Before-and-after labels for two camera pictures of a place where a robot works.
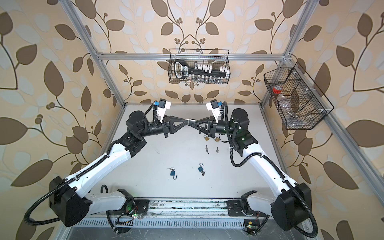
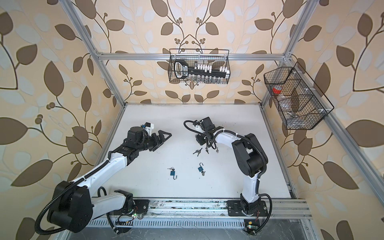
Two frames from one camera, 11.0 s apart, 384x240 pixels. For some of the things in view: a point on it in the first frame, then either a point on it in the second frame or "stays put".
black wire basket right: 300,103 stays put
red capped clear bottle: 277,91 stays put
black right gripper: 211,125 -> 201,141
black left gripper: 168,126 -> 160,137
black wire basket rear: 199,66 stays put
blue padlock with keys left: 172,173 stays put
